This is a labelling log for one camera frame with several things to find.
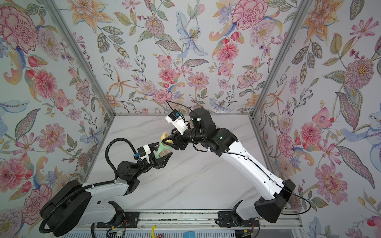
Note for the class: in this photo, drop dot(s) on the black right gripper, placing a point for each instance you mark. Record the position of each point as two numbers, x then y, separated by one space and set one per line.
180 141

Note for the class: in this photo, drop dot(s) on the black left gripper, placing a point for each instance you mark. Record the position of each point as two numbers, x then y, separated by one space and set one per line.
153 162

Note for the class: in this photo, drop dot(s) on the clear printed baby bottle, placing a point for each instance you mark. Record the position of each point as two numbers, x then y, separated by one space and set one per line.
163 151

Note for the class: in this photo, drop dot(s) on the yellow bottle collar with nipple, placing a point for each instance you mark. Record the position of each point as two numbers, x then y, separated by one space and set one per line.
166 139

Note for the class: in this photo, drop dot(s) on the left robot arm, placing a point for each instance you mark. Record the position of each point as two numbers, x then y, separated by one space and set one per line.
81 204

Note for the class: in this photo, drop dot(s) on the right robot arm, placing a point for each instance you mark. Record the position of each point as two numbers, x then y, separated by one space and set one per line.
274 191

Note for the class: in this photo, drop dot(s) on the blue small box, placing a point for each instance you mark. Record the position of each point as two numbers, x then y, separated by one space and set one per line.
189 234

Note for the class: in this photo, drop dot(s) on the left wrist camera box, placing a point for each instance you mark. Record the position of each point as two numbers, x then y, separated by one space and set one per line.
144 153

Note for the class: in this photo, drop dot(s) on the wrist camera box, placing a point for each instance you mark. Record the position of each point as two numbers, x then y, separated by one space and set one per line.
144 153
175 118

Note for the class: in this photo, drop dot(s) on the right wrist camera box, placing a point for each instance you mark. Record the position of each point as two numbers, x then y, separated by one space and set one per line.
175 118

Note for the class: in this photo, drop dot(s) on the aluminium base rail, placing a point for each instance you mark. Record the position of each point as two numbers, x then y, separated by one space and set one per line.
215 219

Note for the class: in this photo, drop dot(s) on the yellow cable tie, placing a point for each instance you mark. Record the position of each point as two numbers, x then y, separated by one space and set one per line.
152 232

